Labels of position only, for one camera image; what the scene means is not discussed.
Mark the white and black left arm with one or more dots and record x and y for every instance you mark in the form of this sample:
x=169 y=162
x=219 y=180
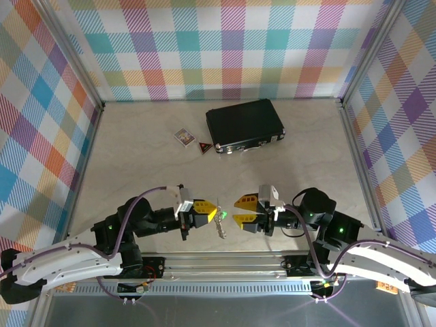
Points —
x=68 y=264

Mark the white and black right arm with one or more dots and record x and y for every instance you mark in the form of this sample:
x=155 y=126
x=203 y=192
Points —
x=374 y=259

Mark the black and red triangle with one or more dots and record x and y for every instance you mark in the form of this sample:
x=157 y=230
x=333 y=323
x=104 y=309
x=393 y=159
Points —
x=204 y=148

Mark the slotted silver metal strip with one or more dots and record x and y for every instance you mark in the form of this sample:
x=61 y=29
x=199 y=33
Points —
x=221 y=289

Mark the black hard case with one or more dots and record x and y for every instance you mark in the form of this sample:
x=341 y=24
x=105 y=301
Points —
x=245 y=124

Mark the orange paper tag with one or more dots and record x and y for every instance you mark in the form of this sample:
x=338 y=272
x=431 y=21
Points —
x=386 y=287
x=64 y=287

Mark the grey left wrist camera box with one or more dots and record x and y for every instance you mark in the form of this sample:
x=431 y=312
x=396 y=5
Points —
x=184 y=204

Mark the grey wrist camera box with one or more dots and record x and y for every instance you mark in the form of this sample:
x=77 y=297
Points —
x=269 y=195
x=184 y=204

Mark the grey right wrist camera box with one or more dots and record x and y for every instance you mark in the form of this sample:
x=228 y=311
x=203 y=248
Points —
x=269 y=195

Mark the silver front mounting rail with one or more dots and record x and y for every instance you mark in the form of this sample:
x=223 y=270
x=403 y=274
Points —
x=221 y=265

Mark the grey aluminium side rail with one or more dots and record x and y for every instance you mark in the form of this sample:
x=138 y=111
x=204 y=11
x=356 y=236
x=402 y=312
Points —
x=361 y=163

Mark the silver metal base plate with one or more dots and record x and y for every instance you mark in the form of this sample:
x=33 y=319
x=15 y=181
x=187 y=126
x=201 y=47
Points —
x=221 y=313

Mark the grey aluminium corner post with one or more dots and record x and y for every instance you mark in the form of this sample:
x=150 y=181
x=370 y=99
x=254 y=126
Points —
x=72 y=51
x=369 y=51

